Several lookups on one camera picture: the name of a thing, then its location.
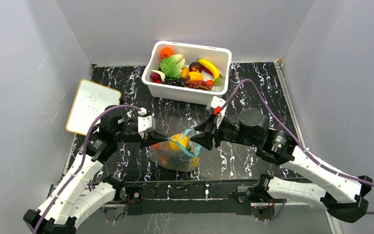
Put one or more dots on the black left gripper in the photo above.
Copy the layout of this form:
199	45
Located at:
152	137

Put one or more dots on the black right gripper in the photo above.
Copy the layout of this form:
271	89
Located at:
209	130

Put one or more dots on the toy yellow pear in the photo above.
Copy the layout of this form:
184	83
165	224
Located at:
179	141

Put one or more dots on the clear zip top bag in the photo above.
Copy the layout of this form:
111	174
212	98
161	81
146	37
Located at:
176	160

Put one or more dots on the toy yellow lemon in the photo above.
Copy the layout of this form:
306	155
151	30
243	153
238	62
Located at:
194	163

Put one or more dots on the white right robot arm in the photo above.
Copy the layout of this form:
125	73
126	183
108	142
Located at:
340	197

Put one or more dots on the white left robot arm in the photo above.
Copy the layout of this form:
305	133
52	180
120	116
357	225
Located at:
66	209

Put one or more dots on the white plastic food bin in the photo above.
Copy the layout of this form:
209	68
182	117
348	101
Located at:
172	88

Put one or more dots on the toy red grapes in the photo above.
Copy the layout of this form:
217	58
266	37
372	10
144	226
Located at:
201	85

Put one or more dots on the toy yellow pepper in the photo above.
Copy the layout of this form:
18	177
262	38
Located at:
195	76

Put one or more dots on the toy yellow banana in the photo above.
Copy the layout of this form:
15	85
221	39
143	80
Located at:
211	68

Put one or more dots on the toy red chili pepper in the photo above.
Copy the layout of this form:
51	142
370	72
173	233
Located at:
207	71

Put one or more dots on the toy purple onion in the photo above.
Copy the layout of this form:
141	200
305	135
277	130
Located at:
157	76

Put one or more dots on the toy green cabbage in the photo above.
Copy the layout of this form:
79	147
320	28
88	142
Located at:
173	65

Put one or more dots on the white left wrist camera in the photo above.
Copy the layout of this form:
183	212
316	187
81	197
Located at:
146	124

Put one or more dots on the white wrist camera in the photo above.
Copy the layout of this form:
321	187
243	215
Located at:
215	107
146	124

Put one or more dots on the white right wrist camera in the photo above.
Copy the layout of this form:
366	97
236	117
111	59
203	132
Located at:
215	107

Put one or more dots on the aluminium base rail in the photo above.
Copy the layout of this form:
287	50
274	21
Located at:
198	196

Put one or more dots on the white board wooden frame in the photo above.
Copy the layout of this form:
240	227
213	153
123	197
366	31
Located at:
90	101

